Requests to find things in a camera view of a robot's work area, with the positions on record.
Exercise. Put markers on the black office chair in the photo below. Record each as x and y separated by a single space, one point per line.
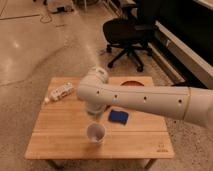
134 31

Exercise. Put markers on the wooden table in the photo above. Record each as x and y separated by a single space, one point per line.
60 133

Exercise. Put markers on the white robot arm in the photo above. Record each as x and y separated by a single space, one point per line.
192 105

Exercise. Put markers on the white plastic bottle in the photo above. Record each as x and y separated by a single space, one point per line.
59 93

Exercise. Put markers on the blue sponge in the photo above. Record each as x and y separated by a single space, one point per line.
118 116

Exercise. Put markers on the white device on floor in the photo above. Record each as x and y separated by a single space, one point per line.
55 5

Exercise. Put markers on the orange ceramic bowl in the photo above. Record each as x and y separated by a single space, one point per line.
132 83

